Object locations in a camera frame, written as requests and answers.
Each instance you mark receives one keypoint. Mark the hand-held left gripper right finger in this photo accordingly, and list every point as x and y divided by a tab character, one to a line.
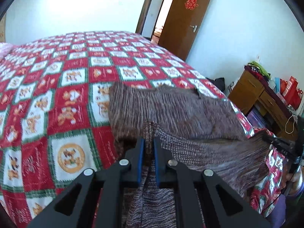
156	161

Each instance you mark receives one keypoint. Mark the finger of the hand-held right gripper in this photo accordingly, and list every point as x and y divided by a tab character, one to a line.
277	142

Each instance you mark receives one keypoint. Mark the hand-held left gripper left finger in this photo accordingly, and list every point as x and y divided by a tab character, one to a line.
141	161

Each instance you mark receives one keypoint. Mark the brown knitted sweater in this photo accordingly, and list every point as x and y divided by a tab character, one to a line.
178	109

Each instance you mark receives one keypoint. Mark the dark folded clothes stack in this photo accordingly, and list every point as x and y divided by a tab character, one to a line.
252	70

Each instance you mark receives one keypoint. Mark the person's right hand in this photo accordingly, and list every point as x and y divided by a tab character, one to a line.
294	179

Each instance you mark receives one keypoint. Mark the purple storage box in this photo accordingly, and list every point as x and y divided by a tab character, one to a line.
256	118

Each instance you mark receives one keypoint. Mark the large red gift bag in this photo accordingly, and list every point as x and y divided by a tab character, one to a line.
296	98

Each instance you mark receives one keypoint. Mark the maroon desk cloth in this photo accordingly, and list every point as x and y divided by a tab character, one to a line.
268	87

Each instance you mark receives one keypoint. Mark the small red gift bag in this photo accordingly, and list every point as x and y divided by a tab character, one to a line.
283	86

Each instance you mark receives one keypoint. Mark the blue gift bag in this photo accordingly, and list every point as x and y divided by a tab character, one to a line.
276	84

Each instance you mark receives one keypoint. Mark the tall red gift box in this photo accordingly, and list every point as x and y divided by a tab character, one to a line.
291	85

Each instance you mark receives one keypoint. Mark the brown wooden desk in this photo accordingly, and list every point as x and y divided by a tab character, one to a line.
247	87

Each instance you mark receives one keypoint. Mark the green folded cloth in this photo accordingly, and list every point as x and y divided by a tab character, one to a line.
258	67

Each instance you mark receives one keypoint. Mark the black bag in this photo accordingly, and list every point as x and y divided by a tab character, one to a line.
217	83

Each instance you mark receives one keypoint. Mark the red checkered printed blanket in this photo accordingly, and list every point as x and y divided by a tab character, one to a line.
47	99

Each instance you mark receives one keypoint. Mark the brown wooden door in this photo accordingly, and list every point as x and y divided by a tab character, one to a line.
180	28

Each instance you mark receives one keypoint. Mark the red paper door decoration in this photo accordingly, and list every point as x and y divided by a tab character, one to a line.
190	3

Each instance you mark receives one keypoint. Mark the pink pillow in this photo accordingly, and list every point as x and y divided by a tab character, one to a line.
3	49

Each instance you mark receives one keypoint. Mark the wooden headboard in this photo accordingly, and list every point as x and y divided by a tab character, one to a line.
2	32

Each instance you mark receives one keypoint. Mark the brown wooden door frame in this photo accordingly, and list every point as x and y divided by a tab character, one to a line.
143	11

